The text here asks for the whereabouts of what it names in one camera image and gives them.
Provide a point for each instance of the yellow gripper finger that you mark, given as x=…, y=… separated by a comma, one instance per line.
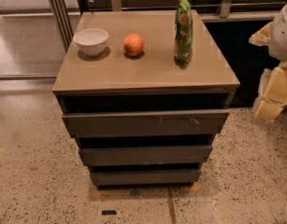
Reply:
x=261, y=37
x=272, y=93

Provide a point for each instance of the grey top drawer front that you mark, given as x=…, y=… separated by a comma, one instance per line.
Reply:
x=156, y=123

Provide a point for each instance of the grey drawer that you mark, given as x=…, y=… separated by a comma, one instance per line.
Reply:
x=120, y=156
x=156, y=123
x=145, y=177

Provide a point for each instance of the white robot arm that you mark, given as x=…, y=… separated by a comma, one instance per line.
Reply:
x=277, y=45

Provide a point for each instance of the grey middle drawer front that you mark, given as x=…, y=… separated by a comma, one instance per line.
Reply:
x=120, y=156

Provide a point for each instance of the grey drawer cabinet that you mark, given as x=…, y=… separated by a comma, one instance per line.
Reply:
x=152, y=81

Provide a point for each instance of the grey bottom drawer front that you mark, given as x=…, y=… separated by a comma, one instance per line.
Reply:
x=145, y=177

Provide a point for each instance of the green snack bag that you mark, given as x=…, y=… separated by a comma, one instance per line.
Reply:
x=184, y=30

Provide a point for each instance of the orange fruit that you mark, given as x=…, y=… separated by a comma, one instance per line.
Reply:
x=133, y=45

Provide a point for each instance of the white ceramic bowl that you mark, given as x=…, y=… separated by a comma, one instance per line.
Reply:
x=92, y=42

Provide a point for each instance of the black floor tag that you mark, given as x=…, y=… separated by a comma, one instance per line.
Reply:
x=109, y=212

